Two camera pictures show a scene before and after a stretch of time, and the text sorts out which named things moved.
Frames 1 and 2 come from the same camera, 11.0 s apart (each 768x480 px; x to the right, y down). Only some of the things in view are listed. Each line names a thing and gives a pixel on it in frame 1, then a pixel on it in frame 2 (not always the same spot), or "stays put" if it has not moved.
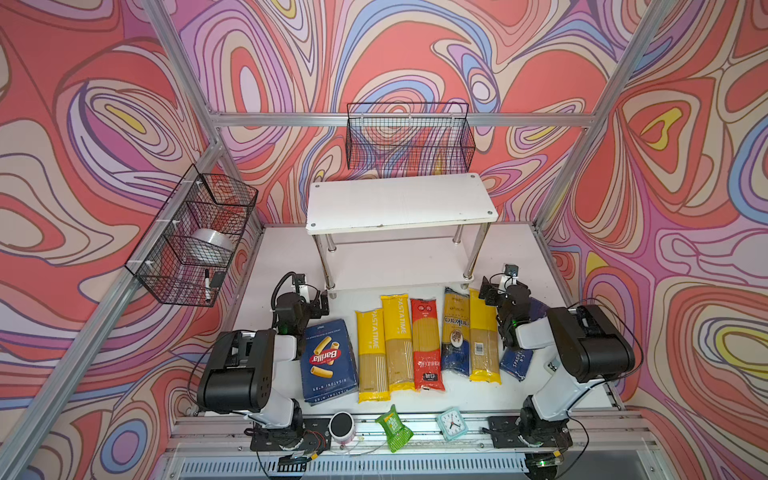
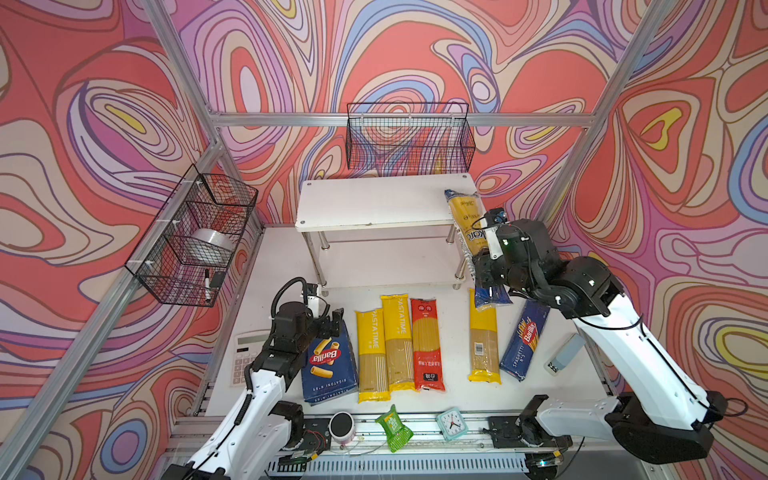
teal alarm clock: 451,424 stays put
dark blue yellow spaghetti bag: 456,332 → 472,232
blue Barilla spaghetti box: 516,362 stays put
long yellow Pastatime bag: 398,342 stays put
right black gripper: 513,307 → 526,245
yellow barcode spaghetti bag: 484,358 stays put
